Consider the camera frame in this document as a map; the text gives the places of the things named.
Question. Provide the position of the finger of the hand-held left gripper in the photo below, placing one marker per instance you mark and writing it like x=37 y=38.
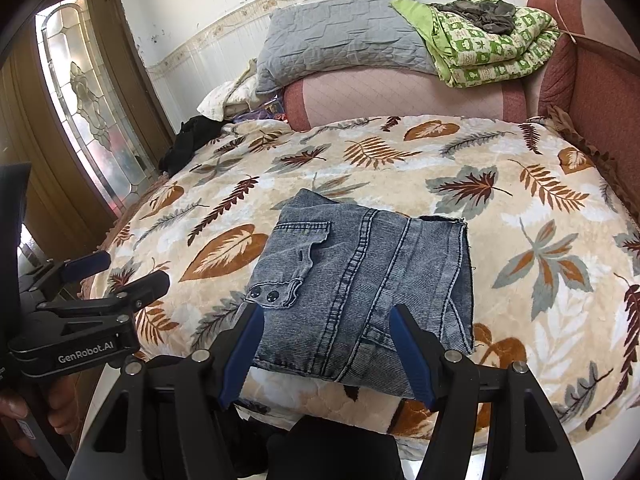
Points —
x=87 y=265
x=145 y=287

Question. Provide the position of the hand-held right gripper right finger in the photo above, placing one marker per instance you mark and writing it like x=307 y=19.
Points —
x=410 y=355

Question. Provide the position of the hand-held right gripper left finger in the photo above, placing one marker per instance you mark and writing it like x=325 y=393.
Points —
x=245 y=355

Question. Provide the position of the blue denim pants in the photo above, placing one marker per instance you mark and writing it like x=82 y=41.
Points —
x=360 y=270

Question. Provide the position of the person's left hand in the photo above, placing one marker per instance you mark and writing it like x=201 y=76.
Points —
x=67 y=407

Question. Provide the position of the black cloth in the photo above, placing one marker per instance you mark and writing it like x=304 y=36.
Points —
x=190 y=145

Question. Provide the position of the wooden stained glass door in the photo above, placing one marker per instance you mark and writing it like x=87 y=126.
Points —
x=75 y=110

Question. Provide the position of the leaf print blanket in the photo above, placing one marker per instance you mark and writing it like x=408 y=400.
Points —
x=400 y=160

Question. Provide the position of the white floral cloth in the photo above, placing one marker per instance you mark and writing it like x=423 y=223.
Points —
x=225 y=100

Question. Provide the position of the purple packet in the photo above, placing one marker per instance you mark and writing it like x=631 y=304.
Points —
x=272 y=110

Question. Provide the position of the pink and red sofa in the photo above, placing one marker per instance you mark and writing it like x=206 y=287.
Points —
x=390 y=95

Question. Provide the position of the green patterned quilt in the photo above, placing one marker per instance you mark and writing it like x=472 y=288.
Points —
x=490 y=57

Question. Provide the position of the grey quilted pillow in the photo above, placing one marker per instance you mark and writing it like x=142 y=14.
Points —
x=340 y=40

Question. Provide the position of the dark olive cloth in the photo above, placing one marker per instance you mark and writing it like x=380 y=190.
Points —
x=480 y=15

